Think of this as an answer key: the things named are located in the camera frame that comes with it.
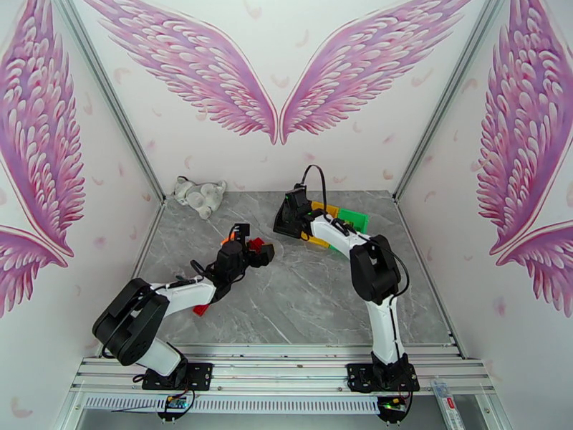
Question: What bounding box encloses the grey white plush toy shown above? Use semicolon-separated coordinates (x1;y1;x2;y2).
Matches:
173;175;228;220

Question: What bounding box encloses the yellow plastic bin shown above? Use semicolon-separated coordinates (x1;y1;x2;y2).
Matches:
309;201;340;249

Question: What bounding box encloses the black plastic bin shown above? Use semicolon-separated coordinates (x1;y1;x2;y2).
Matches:
274;193;310;240

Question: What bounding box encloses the green plastic bin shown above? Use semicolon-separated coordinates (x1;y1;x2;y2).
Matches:
329;208;371;252

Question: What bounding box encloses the small controller circuit board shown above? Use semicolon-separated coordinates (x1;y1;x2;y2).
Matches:
154;395;193;421
377;396;410;421

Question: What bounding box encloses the white tag with red label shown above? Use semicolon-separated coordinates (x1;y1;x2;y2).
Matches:
429;377;468;430

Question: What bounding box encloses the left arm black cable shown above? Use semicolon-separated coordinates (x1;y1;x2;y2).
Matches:
190;259;217;282

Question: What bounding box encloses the aluminium table edge rail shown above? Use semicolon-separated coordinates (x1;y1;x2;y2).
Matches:
95;199;168;359
393;196;468;359

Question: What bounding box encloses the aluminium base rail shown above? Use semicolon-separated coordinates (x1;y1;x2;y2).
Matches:
69;343;498;395

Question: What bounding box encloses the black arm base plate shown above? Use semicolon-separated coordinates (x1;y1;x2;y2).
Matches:
142;362;213;391
347;363;420;394

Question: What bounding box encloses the white perforated cable tray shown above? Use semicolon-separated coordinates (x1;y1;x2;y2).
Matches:
82;393;382;415

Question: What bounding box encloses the aluminium frame post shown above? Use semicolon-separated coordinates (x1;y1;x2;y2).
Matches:
393;0;514;202
49;0;168;202

